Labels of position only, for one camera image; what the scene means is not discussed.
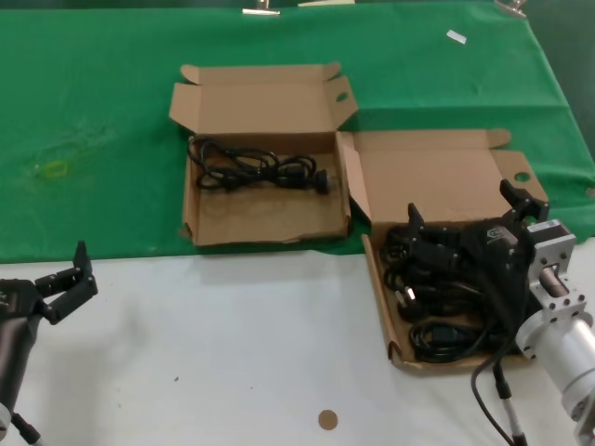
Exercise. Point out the metal table clip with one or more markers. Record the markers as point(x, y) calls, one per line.
point(511, 8)
point(260, 10)

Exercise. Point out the cream board edge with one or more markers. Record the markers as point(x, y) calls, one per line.
point(325, 3)

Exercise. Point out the green table cloth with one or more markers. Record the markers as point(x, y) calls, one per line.
point(93, 93)

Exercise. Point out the brown round cardboard disc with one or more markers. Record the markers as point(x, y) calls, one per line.
point(327, 420)

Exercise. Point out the cardboard box with torn rim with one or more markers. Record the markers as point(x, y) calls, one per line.
point(260, 218)

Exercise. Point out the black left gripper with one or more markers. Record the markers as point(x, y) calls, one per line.
point(18, 299)

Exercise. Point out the brown cardboard box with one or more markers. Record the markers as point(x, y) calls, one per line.
point(432, 186)

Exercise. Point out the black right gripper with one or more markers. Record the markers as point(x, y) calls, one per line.
point(499, 251)

